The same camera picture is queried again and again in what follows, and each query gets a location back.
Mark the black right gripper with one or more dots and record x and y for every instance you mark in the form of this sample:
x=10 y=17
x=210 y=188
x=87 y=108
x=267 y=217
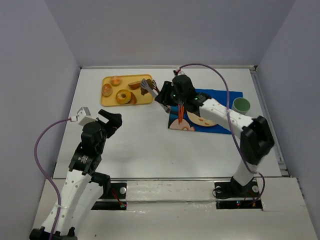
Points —
x=164 y=92

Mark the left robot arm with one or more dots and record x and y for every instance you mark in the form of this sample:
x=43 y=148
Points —
x=83 y=185

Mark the sesame bun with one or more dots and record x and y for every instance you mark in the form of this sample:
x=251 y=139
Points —
x=106 y=90

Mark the green cup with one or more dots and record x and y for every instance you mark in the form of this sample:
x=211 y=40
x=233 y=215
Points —
x=241 y=105

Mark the yellow plastic tray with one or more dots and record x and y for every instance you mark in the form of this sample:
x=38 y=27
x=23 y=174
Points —
x=110 y=101

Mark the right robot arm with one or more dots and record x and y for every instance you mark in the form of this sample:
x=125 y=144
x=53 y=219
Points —
x=252 y=136

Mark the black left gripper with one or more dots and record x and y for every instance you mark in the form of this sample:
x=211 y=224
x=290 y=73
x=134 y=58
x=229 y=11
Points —
x=110 y=122

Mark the small round bread roll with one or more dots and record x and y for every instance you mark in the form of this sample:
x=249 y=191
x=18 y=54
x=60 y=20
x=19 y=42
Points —
x=115 y=80

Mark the beige round plate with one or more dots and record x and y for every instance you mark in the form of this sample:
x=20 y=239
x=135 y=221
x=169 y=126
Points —
x=200 y=121

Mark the croissant piece under bagel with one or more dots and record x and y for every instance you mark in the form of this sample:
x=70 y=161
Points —
x=133 y=99

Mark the toast slice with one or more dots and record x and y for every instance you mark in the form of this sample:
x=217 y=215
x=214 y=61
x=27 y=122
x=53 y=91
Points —
x=135 y=85

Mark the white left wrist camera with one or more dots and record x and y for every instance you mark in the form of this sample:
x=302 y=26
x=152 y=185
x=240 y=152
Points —
x=82 y=117

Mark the metal slotted tongs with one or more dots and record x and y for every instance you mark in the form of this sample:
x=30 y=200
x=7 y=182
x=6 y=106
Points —
x=166 y=108

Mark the glazed bagel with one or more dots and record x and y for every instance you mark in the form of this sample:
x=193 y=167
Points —
x=123 y=96

